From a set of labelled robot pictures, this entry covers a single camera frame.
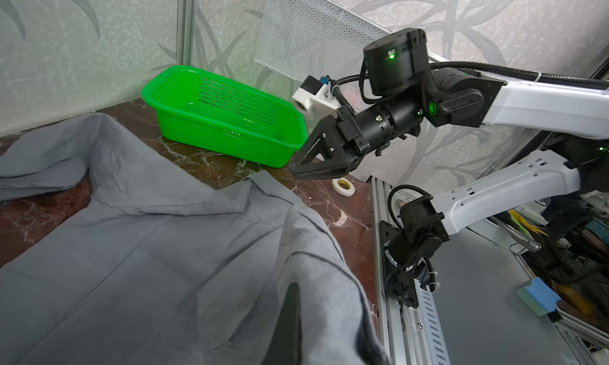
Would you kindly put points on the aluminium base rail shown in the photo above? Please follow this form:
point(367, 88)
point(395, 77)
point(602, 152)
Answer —
point(407, 232)

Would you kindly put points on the white tape roll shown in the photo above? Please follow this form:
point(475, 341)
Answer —
point(343, 187)

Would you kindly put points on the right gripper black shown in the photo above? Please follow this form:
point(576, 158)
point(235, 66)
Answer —
point(334, 149)

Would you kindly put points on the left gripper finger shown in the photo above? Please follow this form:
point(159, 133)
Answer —
point(285, 345)

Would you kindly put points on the grey long sleeve shirt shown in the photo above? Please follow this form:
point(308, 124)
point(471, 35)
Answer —
point(159, 268)

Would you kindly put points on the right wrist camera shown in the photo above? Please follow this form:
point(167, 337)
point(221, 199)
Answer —
point(314, 98)

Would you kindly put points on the blue sponge block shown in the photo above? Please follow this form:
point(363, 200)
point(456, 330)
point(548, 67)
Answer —
point(538, 297)

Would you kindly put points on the green plastic basket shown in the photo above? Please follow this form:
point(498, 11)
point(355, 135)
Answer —
point(208, 111)

